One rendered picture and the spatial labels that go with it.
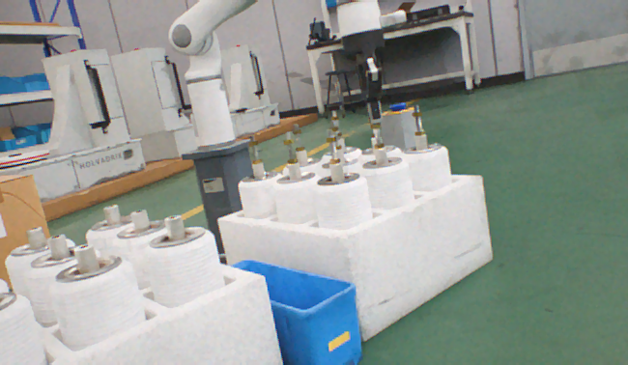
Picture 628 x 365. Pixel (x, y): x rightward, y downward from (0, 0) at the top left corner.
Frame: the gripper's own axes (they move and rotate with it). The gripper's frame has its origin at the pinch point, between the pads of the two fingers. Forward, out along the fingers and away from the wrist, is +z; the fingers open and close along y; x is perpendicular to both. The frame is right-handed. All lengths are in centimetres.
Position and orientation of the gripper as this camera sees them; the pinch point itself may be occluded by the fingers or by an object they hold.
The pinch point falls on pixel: (374, 111)
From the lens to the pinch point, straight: 101.4
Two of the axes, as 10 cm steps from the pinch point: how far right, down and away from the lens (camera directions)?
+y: 0.9, 1.8, -9.8
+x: 9.8, -2.0, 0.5
